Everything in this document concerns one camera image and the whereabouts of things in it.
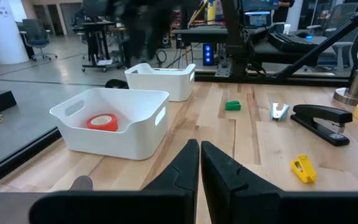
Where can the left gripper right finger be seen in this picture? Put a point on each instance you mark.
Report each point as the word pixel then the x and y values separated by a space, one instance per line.
pixel 228 193

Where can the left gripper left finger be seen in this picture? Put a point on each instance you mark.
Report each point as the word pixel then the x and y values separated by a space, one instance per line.
pixel 172 193

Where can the yellow mini stapler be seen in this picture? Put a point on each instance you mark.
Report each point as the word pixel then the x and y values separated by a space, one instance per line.
pixel 306 172

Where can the green mini stapler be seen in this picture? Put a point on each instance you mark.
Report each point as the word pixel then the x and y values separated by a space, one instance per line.
pixel 232 106

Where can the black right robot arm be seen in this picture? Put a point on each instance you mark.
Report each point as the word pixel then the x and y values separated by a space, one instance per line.
pixel 235 37

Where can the blue silver staple remover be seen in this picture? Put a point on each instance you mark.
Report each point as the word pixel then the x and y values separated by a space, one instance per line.
pixel 279 112

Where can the orange tape roll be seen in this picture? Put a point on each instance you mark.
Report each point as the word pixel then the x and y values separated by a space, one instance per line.
pixel 102 127

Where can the black stapler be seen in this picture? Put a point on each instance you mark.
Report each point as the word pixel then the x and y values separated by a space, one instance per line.
pixel 319 112

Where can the white plastic bin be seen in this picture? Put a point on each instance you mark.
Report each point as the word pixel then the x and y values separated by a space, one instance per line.
pixel 120 146
pixel 163 84

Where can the computer tower with blue lights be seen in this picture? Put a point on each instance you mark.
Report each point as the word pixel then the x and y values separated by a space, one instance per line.
pixel 208 54

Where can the dark grey desk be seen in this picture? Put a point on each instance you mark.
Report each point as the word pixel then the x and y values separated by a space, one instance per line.
pixel 197 34

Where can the black keyboard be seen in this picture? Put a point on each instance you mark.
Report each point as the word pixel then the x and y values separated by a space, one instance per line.
pixel 291 43

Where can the person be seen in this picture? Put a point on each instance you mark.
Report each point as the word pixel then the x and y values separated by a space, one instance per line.
pixel 141 25
pixel 283 12

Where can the white cup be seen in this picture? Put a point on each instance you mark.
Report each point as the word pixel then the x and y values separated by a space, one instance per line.
pixel 286 29

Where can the small blue-lit screen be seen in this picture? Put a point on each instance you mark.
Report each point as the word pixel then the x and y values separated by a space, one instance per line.
pixel 257 19

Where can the black rolling desk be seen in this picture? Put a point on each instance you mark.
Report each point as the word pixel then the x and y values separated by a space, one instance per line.
pixel 99 26

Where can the grey office chair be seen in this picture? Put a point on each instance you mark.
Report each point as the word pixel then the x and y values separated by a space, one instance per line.
pixel 337 18

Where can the dark office chair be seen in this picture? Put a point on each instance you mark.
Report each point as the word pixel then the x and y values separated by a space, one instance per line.
pixel 36 32

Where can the white round pillar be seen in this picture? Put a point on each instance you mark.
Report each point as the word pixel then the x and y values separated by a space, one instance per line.
pixel 2 37

